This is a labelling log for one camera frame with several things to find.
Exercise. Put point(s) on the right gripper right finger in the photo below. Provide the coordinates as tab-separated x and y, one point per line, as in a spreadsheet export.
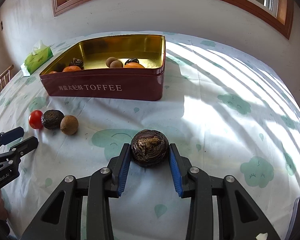
239	217

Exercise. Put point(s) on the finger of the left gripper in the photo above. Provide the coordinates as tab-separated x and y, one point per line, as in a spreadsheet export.
10	136
19	150

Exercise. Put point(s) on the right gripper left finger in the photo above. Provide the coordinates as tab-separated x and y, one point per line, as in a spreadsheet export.
60	215

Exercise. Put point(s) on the red cherry tomato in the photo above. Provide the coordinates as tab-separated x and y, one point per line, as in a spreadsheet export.
35	119

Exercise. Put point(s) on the wrinkled dark fruit back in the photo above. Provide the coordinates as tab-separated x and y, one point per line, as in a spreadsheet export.
51	119

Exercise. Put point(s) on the wrinkled dark fruit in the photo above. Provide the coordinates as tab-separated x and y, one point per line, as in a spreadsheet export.
77	62
51	119
150	148

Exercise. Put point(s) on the brown longan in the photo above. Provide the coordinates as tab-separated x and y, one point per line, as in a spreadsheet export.
69	125
116	64
110	60

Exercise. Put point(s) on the large front mandarin orange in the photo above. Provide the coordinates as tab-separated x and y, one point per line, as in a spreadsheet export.
71	69

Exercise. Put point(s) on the small orange kumquat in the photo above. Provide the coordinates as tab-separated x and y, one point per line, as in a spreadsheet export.
133	65

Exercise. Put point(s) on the dark purple plum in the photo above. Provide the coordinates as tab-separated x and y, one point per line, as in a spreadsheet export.
132	60

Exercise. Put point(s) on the wooden chair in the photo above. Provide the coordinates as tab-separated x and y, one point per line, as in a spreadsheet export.
5	77

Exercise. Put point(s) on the dark chair back right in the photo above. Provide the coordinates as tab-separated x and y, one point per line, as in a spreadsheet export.
294	226

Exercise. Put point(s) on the green tissue pack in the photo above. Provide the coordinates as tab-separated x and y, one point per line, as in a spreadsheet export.
39	54

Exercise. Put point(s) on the cloud pattern tablecloth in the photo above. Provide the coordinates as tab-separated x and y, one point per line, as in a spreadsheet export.
225	110

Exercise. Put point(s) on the red toffee tin box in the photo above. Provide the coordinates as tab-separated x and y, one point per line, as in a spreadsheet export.
96	80

